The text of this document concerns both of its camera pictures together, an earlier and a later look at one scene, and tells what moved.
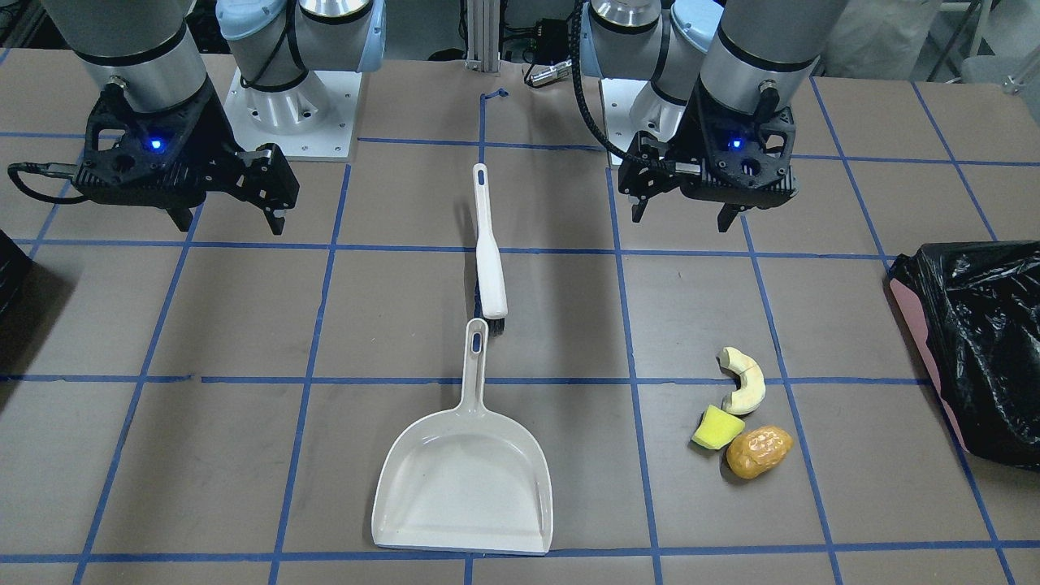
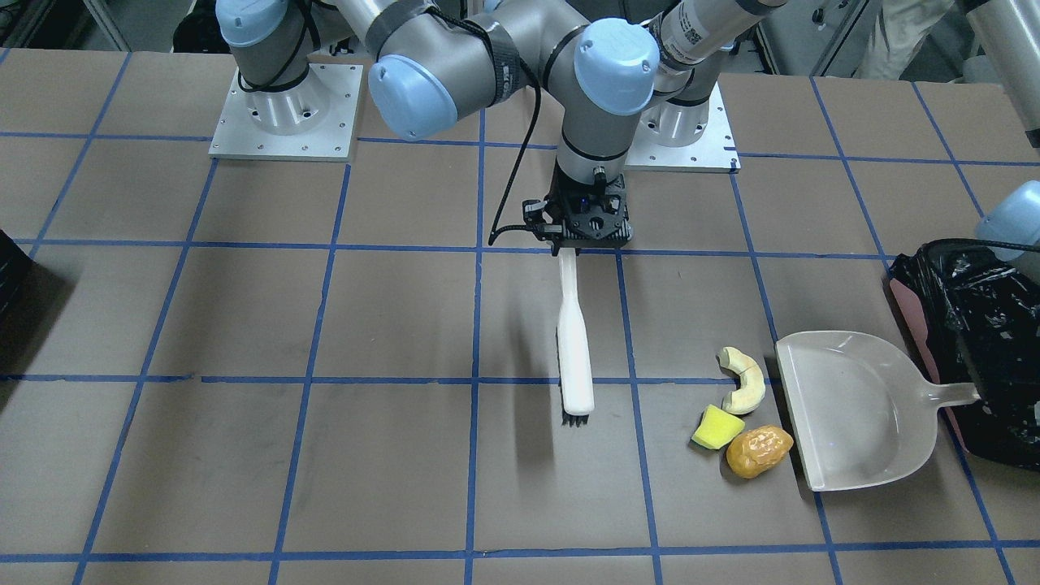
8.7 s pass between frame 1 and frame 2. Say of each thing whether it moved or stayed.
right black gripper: moved
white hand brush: moved
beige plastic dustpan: moved
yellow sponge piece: stayed
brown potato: stayed
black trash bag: stayed
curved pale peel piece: stayed
